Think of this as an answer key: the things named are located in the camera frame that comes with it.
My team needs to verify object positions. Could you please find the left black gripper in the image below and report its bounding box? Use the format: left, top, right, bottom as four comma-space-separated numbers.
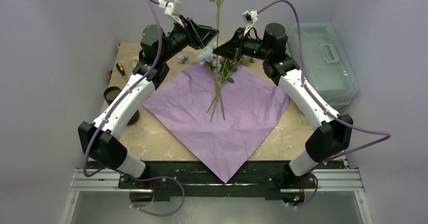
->
159, 15, 218, 63

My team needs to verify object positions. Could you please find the green leafy flower stem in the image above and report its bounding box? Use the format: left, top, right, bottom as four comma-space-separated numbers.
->
239, 56, 254, 67

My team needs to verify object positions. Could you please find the peach rose flower stem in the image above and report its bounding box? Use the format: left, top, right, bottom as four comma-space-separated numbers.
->
204, 58, 239, 123

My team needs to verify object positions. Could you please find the blue flower stem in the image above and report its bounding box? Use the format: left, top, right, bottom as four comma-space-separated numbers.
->
196, 42, 226, 122

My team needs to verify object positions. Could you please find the purple pink wrapping paper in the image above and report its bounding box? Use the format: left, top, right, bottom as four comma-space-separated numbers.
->
143, 64, 290, 182

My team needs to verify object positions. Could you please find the cream printed ribbon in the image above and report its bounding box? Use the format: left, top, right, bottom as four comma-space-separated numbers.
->
131, 57, 139, 68

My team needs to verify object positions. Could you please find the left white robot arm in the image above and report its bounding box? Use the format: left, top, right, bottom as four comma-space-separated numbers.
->
78, 16, 219, 188

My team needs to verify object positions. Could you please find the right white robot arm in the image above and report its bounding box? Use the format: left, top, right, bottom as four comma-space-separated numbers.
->
213, 23, 353, 187

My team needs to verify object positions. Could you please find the black cylindrical vase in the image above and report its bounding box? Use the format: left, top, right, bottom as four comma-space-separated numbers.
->
103, 86, 140, 126

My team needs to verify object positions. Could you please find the loose blue flower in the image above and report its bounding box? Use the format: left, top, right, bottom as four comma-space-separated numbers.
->
178, 54, 189, 64

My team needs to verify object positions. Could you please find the yellow black screwdriver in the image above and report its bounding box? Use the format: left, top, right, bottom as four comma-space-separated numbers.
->
116, 63, 127, 78

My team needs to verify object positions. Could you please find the clear plastic storage box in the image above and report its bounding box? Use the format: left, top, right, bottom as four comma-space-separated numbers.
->
300, 22, 359, 110

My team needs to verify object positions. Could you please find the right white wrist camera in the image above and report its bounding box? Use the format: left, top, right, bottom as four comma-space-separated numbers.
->
241, 10, 258, 36

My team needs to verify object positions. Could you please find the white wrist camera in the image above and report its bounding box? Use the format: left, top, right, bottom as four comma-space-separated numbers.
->
157, 0, 184, 27
241, 10, 258, 36

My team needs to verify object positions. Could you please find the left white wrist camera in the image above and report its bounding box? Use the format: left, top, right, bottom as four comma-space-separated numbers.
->
157, 0, 184, 27

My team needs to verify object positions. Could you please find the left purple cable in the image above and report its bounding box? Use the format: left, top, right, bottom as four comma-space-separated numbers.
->
82, 0, 186, 217

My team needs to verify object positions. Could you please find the purple cable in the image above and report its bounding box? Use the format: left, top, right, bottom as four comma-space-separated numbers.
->
82, 0, 186, 217
256, 0, 392, 210

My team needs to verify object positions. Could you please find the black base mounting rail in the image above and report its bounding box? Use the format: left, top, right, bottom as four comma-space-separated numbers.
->
118, 160, 315, 204

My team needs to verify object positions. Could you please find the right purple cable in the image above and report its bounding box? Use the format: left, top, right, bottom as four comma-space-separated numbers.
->
256, 0, 392, 210

